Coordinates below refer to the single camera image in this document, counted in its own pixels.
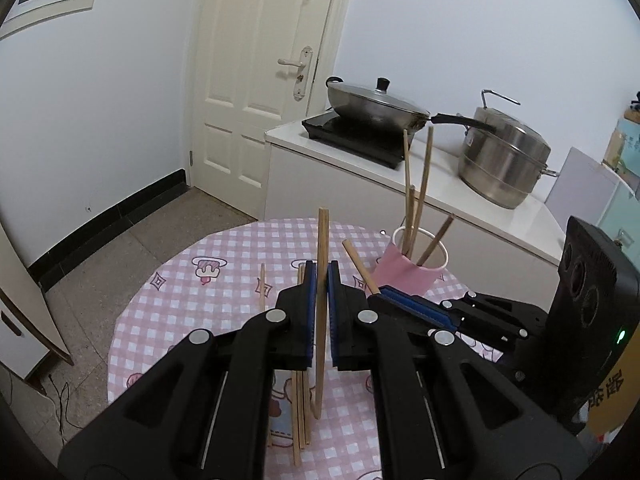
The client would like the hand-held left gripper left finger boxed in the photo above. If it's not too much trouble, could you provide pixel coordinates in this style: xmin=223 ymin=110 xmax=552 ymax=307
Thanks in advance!
xmin=57 ymin=260 xmax=318 ymax=480

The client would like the steel wok with black handle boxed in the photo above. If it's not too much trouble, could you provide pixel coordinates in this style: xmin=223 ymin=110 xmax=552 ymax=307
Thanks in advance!
xmin=326 ymin=85 xmax=498 ymax=133

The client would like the white framed window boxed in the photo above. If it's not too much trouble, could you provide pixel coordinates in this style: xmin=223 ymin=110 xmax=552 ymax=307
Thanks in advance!
xmin=0 ymin=0 xmax=106 ymax=41

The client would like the beige board with brown edge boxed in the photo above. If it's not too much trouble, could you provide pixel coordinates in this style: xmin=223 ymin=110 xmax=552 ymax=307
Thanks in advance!
xmin=0 ymin=220 xmax=73 ymax=396

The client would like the white kitchen cabinet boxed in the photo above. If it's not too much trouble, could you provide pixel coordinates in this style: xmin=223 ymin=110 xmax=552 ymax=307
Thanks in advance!
xmin=264 ymin=119 xmax=566 ymax=281

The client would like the long wooden chopstick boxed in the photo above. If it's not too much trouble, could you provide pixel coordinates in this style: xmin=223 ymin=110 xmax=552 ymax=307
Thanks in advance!
xmin=416 ymin=213 xmax=456 ymax=266
xmin=406 ymin=185 xmax=417 ymax=256
xmin=310 ymin=206 xmax=331 ymax=420
xmin=413 ymin=126 xmax=435 ymax=261
xmin=342 ymin=240 xmax=383 ymax=296

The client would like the black floor cable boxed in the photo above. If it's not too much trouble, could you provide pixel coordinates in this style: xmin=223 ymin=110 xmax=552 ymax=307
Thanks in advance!
xmin=47 ymin=372 xmax=73 ymax=436

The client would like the metal door handle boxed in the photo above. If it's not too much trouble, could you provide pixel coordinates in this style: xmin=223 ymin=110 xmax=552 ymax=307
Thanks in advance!
xmin=277 ymin=46 xmax=315 ymax=100

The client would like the white flat board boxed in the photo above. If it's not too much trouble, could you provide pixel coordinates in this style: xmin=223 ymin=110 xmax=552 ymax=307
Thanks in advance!
xmin=544 ymin=146 xmax=626 ymax=233

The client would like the black induction cooker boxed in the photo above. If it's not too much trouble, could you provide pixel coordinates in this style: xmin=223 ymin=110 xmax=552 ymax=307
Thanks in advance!
xmin=301 ymin=109 xmax=421 ymax=170

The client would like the pile of wooden chopsticks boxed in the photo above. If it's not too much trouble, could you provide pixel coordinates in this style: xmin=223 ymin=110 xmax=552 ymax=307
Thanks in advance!
xmin=259 ymin=262 xmax=313 ymax=467

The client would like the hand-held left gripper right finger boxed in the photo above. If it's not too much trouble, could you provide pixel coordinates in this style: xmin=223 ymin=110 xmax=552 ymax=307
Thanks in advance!
xmin=327 ymin=260 xmax=588 ymax=480

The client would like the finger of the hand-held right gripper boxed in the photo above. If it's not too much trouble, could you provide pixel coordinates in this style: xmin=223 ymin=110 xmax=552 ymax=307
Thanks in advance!
xmin=367 ymin=285 xmax=506 ymax=356
xmin=442 ymin=291 xmax=548 ymax=341

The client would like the glass wok lid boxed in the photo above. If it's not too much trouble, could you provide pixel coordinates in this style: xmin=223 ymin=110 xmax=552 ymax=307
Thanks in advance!
xmin=327 ymin=77 xmax=431 ymax=118

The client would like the pale green appliance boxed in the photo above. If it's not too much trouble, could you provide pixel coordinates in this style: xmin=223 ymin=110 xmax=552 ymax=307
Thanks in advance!
xmin=597 ymin=180 xmax=640 ymax=261

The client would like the pink checked tablecloth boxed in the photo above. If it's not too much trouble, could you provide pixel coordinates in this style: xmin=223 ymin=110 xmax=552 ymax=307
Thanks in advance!
xmin=106 ymin=217 xmax=506 ymax=480

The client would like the pink paper cup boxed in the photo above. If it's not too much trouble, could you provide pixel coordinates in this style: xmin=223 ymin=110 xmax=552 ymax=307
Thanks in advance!
xmin=372 ymin=226 xmax=449 ymax=297

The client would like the colourful cardboard box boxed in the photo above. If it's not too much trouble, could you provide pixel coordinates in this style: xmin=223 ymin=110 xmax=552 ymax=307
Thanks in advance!
xmin=602 ymin=119 xmax=640 ymax=177

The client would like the cream panelled door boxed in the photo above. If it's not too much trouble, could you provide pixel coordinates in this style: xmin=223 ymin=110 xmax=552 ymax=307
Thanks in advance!
xmin=187 ymin=0 xmax=358 ymax=221

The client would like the stainless steel steamer pot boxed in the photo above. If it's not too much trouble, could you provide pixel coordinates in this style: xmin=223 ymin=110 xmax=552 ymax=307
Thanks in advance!
xmin=458 ymin=89 xmax=560 ymax=210

